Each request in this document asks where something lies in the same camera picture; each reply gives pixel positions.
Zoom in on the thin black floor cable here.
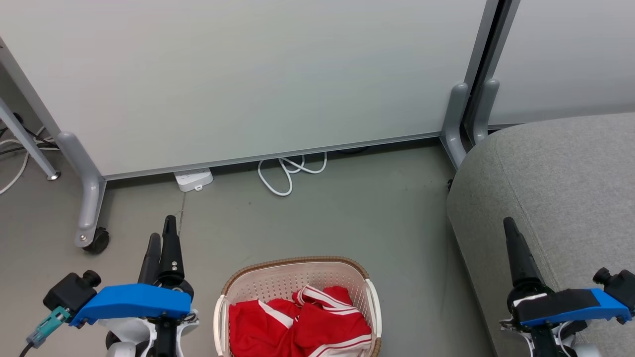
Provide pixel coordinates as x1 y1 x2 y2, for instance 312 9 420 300
0 113 56 155

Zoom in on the long white floor cable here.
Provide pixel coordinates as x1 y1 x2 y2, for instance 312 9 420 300
0 126 60 196

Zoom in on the grey partition foot with caster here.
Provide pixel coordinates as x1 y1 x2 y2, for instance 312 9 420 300
57 131 107 248

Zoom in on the wide white partition panel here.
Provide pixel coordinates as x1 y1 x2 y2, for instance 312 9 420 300
0 0 499 181

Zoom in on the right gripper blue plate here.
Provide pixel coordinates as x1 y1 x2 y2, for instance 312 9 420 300
503 217 632 329

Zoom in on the narrow white partition panel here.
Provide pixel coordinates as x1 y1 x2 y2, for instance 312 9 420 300
489 0 635 129

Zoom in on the grey fabric sofa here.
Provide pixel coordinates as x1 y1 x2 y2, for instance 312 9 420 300
446 113 635 357

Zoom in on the grey metal table leg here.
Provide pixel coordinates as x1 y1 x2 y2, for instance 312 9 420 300
0 97 62 181

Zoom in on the cream plastic laundry basket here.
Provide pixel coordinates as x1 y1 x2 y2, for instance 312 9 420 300
213 256 382 357

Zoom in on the looped white power cable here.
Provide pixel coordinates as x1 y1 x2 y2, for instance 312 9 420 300
257 153 328 197

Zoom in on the black caster wheel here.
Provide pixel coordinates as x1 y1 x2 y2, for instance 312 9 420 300
82 227 110 255

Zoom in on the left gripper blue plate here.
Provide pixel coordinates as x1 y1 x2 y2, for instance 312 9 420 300
69 215 195 328

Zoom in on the teal left camera connector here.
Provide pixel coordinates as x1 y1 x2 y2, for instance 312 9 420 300
26 306 71 348

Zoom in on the white power strip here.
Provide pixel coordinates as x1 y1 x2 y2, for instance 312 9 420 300
174 168 214 193

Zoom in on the grey curved partition foot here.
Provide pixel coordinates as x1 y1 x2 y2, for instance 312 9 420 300
441 82 470 169
472 78 500 144

